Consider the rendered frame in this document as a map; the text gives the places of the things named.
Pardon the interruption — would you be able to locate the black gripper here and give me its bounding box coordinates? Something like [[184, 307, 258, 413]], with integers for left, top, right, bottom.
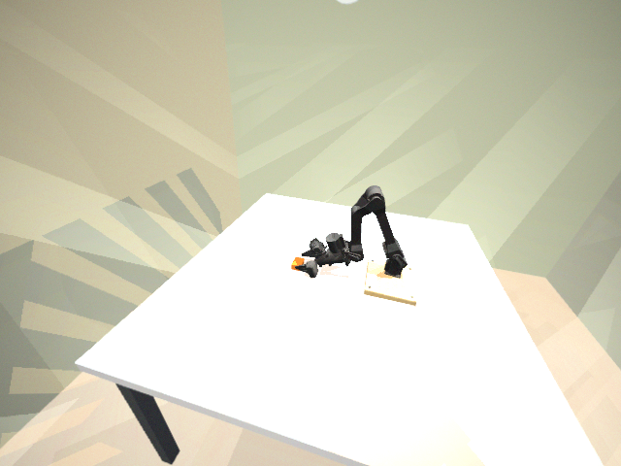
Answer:
[[295, 249, 333, 278]]

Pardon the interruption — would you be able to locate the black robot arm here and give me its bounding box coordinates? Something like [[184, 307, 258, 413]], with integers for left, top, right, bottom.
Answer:
[[309, 185, 408, 279]]

